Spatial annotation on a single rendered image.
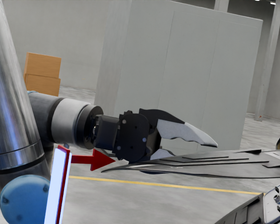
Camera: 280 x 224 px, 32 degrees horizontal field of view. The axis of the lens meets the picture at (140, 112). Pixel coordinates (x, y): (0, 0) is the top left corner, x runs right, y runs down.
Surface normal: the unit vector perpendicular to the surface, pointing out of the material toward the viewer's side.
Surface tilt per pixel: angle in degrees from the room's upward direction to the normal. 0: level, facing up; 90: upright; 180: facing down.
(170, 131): 84
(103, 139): 83
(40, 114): 76
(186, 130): 84
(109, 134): 83
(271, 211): 54
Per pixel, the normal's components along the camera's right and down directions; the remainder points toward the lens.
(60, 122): -0.36, 0.00
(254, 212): -0.68, -0.72
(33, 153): 0.82, -0.08
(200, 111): 0.29, 0.13
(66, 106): -0.11, -0.74
